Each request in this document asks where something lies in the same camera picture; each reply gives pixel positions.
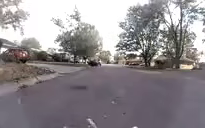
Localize low pale house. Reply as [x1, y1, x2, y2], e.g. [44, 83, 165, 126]
[154, 55, 197, 70]

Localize pale concrete kerb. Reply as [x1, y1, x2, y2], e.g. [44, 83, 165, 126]
[0, 71, 60, 98]

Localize red car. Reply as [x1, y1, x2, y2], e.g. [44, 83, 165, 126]
[0, 47, 32, 64]

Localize tall thin-trunked tree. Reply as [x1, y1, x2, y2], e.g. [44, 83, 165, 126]
[159, 0, 205, 70]

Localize broad leafy tree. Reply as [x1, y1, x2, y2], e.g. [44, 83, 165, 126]
[50, 5, 104, 65]

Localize pale concrete driveway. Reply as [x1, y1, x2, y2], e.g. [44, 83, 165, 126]
[26, 62, 88, 75]

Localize dense leafy tree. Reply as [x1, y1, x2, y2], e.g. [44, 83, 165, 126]
[115, 2, 166, 68]

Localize dark car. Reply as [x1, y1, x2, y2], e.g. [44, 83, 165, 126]
[87, 58, 103, 67]

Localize grey asphalt road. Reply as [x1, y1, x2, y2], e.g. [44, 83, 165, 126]
[0, 63, 205, 128]

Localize house with sloped roof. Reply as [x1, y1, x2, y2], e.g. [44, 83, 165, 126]
[0, 34, 21, 63]

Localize dark bushes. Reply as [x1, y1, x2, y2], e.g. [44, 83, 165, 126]
[30, 49, 55, 62]

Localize small round tree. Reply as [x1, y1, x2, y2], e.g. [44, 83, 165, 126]
[20, 36, 43, 52]

